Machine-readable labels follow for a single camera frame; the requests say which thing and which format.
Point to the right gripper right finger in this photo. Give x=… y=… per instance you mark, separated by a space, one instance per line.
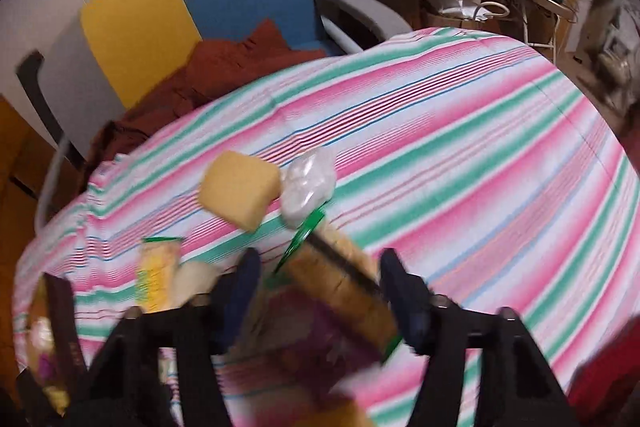
x=517 y=385

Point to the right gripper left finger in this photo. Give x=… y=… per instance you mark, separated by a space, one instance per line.
x=122 y=386

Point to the Weidan cracker pack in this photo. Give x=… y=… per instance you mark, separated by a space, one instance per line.
x=156 y=269

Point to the tan sponge block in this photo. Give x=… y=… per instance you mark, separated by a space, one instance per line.
x=336 y=412

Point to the purple snack packet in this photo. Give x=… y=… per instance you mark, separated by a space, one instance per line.
x=302 y=337

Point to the green edged cracker pack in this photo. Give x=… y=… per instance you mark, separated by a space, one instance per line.
x=329 y=267

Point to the yellow sponge block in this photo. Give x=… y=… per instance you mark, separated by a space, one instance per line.
x=239 y=189

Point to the striped pink green bedsheet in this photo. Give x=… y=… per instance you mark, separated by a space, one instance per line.
x=470 y=154

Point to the wooden wardrobe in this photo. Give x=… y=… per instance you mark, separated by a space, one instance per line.
x=25 y=160

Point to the clear bag white contents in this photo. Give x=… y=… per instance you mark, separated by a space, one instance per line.
x=307 y=183

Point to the dark red garment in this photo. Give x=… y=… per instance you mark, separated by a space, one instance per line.
x=214 y=69

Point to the grey yellow blue chair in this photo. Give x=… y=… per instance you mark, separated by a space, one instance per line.
x=115 y=51

